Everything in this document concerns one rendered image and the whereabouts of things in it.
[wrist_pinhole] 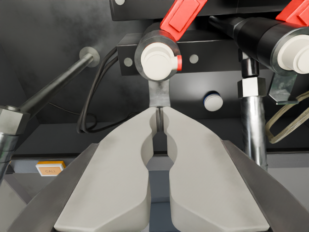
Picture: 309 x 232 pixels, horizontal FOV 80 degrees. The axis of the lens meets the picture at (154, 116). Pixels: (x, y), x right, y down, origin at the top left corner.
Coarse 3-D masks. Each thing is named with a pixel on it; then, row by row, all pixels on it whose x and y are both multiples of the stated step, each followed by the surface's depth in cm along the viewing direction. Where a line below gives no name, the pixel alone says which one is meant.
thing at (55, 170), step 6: (42, 162) 36; (48, 162) 36; (54, 162) 36; (60, 162) 36; (42, 168) 36; (48, 168) 36; (54, 168) 36; (60, 168) 36; (42, 174) 37; (48, 174) 37; (54, 174) 37
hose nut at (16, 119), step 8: (0, 112) 12; (8, 112) 12; (16, 112) 12; (24, 112) 13; (0, 120) 12; (8, 120) 12; (16, 120) 12; (24, 120) 13; (0, 128) 12; (8, 128) 12; (16, 128) 12; (24, 128) 14
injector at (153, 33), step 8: (152, 24) 15; (144, 32) 14; (152, 32) 11; (160, 32) 11; (168, 32) 12; (144, 40) 11; (152, 40) 10; (160, 40) 10; (168, 40) 10; (176, 48) 11; (136, 56) 11; (176, 56) 11; (136, 64) 11; (176, 72) 12; (152, 80) 12; (160, 80) 12
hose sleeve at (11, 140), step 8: (0, 136) 12; (8, 136) 12; (16, 136) 13; (0, 144) 12; (8, 144) 12; (0, 152) 12; (8, 152) 13; (0, 160) 12; (8, 160) 13; (0, 168) 12; (0, 176) 13; (0, 184) 13
